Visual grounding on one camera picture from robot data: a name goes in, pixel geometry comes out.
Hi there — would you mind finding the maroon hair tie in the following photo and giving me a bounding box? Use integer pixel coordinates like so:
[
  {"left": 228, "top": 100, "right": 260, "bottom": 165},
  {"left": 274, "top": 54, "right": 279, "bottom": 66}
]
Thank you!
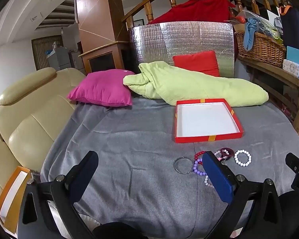
[{"left": 220, "top": 148, "right": 235, "bottom": 158}]

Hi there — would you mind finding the blue cloth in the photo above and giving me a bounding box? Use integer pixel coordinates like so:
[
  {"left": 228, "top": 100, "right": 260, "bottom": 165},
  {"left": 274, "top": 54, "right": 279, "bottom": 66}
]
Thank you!
[{"left": 244, "top": 17, "right": 265, "bottom": 50}]

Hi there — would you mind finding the pink and white bead bracelet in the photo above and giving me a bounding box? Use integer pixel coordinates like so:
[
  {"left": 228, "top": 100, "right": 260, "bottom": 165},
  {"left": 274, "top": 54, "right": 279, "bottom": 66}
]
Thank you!
[{"left": 204, "top": 175, "right": 215, "bottom": 189}]

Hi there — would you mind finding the purple bead bracelet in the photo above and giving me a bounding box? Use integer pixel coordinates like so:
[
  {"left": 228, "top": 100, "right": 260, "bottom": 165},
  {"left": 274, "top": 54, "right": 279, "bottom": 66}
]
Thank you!
[{"left": 191, "top": 159, "right": 208, "bottom": 176}]

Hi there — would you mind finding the wooden column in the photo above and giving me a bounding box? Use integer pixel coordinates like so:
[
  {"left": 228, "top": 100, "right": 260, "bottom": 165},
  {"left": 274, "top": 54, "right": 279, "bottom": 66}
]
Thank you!
[{"left": 75, "top": 0, "right": 126, "bottom": 55}]

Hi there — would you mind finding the white and blue box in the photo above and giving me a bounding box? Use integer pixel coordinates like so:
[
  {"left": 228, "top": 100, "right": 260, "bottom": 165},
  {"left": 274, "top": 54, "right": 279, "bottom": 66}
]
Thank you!
[{"left": 282, "top": 59, "right": 299, "bottom": 82}]

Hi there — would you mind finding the wooden cabinet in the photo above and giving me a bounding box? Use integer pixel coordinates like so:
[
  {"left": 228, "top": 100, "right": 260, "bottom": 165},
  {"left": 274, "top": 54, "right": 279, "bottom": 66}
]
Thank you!
[{"left": 78, "top": 41, "right": 130, "bottom": 76}]

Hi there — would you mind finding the dark hanging garment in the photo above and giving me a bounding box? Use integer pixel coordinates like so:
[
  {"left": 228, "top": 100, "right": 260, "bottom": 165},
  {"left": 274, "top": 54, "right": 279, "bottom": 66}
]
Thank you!
[{"left": 279, "top": 5, "right": 299, "bottom": 48}]

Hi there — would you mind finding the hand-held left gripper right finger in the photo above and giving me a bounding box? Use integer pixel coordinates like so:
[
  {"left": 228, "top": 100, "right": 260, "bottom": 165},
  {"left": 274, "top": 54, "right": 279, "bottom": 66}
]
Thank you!
[{"left": 202, "top": 151, "right": 283, "bottom": 239}]

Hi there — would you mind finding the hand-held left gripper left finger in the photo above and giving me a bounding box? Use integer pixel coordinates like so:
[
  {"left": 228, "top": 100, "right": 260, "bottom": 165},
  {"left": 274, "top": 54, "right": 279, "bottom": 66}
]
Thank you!
[{"left": 17, "top": 151, "right": 99, "bottom": 239}]

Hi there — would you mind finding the red pillow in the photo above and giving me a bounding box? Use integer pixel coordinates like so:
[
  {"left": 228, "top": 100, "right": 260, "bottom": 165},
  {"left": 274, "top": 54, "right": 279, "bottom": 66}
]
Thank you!
[{"left": 172, "top": 50, "right": 220, "bottom": 77}]

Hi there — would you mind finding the magenta pillow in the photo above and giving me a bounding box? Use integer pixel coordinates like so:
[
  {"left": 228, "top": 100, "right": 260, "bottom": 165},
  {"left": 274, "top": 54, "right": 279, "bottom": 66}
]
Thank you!
[{"left": 67, "top": 70, "right": 136, "bottom": 107}]

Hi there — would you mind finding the red cardboard box lid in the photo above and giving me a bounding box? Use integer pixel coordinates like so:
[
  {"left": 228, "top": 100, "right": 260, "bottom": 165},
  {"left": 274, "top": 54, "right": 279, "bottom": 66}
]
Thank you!
[{"left": 174, "top": 98, "right": 244, "bottom": 143}]

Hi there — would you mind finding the orange cardboard box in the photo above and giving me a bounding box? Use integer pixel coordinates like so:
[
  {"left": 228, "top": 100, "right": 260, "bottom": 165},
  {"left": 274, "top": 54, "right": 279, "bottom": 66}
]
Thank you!
[{"left": 0, "top": 166, "right": 31, "bottom": 234}]

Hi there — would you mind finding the silver bangle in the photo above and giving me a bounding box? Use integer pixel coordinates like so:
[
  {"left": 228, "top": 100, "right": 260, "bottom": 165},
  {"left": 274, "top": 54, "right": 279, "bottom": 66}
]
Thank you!
[{"left": 174, "top": 156, "right": 192, "bottom": 174}]

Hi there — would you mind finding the beige leather sofa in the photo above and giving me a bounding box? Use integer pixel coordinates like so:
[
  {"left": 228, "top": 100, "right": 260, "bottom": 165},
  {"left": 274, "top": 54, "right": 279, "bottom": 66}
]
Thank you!
[{"left": 0, "top": 67, "right": 88, "bottom": 212}]

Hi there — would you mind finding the pink crystal bracelet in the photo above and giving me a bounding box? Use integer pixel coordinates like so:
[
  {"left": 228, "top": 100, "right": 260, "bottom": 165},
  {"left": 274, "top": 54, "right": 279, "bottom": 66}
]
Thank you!
[{"left": 214, "top": 150, "right": 227, "bottom": 165}]

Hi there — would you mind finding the grey refrigerator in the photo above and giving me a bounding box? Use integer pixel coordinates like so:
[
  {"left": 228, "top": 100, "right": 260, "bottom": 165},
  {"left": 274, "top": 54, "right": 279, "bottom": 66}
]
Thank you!
[{"left": 47, "top": 47, "right": 73, "bottom": 71}]

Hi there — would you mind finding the wicker basket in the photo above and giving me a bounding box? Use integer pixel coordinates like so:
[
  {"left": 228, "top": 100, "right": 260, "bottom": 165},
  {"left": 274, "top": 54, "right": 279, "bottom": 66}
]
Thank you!
[{"left": 234, "top": 31, "right": 287, "bottom": 68}]

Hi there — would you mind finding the red blanket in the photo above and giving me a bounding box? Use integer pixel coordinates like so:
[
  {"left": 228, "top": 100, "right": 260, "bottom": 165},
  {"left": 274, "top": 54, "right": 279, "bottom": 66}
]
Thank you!
[{"left": 149, "top": 0, "right": 236, "bottom": 25}]

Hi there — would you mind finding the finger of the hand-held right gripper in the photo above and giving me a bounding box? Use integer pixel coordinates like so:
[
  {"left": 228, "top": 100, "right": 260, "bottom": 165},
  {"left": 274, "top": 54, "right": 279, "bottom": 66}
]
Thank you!
[{"left": 285, "top": 152, "right": 299, "bottom": 176}]

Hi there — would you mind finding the light green quilt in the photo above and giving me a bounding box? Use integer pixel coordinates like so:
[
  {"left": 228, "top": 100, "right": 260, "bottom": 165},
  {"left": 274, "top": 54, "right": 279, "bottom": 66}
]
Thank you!
[{"left": 123, "top": 61, "right": 269, "bottom": 107}]

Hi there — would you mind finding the wooden stair railing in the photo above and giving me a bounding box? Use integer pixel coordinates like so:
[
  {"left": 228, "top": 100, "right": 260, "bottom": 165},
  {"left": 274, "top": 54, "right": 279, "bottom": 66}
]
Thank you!
[{"left": 122, "top": 0, "right": 292, "bottom": 30}]

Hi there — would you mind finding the silver foil insulation board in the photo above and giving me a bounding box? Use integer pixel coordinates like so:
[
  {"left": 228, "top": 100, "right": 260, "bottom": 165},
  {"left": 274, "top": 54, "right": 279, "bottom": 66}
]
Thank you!
[{"left": 128, "top": 21, "right": 236, "bottom": 77}]

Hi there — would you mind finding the grey blanket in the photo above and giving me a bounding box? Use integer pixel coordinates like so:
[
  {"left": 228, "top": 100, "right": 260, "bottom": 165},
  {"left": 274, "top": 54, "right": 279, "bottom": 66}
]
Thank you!
[{"left": 40, "top": 96, "right": 299, "bottom": 239}]

